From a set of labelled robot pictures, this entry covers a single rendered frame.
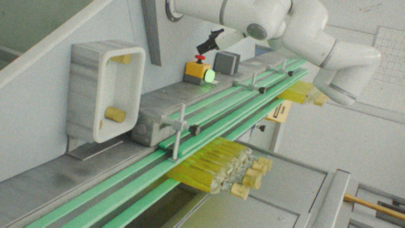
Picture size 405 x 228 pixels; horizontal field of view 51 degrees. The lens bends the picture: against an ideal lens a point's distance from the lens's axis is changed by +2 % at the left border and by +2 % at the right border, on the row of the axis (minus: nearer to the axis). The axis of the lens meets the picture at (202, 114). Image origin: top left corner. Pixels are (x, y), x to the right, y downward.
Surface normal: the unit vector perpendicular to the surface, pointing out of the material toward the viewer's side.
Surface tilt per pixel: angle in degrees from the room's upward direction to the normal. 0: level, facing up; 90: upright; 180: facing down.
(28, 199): 90
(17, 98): 0
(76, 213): 90
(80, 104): 90
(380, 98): 90
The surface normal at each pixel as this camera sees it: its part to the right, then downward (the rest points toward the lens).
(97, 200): 0.18, -0.93
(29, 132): 0.89, 0.29
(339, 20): -0.43, 0.22
